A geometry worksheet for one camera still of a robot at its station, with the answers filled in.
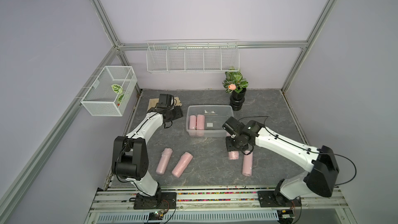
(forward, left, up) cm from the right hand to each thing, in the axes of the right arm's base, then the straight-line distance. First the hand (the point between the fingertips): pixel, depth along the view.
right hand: (229, 147), depth 80 cm
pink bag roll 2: (-6, +25, -8) cm, 27 cm away
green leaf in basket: (+24, +59, +19) cm, 66 cm away
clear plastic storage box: (+23, +11, -11) cm, 28 cm away
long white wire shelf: (+53, +20, +19) cm, 60 cm away
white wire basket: (+24, +64, +15) cm, 70 cm away
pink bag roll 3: (-5, -1, +3) cm, 6 cm away
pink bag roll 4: (-6, -10, -9) cm, 15 cm away
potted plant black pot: (+34, -9, -2) cm, 36 cm away
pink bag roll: (-1, +34, -8) cm, 35 cm away
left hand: (+20, +28, +2) cm, 34 cm away
